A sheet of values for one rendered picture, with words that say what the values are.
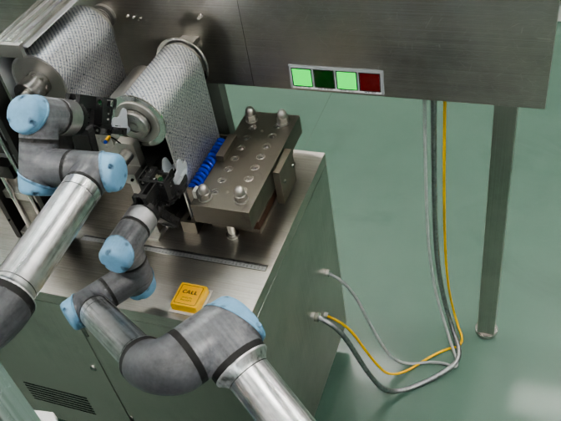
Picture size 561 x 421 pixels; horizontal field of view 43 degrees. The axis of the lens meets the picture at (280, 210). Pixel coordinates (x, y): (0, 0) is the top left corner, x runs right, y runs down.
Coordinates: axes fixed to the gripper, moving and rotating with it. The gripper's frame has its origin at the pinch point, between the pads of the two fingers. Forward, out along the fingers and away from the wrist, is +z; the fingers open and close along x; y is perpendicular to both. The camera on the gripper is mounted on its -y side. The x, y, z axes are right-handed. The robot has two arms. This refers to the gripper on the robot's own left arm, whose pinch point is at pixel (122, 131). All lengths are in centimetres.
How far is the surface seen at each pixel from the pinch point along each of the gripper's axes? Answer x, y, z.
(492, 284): -83, -39, 101
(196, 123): -8.4, 3.8, 21.3
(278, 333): -34, -49, 28
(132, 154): -0.2, -5.2, 4.8
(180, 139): -8.4, -0.8, 13.4
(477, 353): -81, -67, 114
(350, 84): -45, 17, 33
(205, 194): -16.1, -13.4, 14.4
